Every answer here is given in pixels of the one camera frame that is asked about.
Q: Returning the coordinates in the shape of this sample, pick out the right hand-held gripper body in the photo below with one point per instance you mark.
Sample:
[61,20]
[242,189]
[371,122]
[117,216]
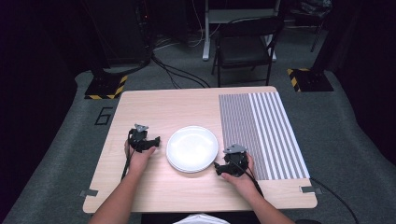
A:
[236,160]

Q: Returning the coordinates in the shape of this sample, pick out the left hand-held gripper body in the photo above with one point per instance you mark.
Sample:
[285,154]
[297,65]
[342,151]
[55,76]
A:
[138,140]

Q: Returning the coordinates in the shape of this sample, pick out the person's left hand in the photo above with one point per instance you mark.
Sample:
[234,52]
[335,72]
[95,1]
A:
[140,160]

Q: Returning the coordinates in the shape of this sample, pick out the person's right hand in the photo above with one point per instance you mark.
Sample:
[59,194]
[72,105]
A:
[244,183]

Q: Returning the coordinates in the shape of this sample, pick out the grey striped placemat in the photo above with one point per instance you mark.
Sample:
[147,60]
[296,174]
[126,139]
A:
[267,124]

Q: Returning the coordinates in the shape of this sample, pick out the person's white shirt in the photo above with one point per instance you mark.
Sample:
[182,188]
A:
[200,219]

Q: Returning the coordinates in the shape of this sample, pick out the black stand base hazard stripes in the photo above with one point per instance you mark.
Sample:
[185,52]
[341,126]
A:
[311,80]
[104,87]

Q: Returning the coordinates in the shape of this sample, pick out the grey tape strip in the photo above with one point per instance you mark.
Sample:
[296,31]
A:
[309,189]
[89,193]

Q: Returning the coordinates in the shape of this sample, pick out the dark equipment cabinet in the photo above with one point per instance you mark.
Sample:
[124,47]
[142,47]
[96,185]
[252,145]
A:
[121,31]

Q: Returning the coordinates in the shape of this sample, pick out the black folding chair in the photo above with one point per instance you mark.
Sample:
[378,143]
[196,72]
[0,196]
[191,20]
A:
[246,46]

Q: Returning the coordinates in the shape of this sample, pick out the dark chair with clutter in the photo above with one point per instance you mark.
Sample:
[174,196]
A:
[311,15]

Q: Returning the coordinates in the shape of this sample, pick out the white desk frame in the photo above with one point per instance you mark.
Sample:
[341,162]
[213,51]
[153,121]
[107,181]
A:
[206,37]

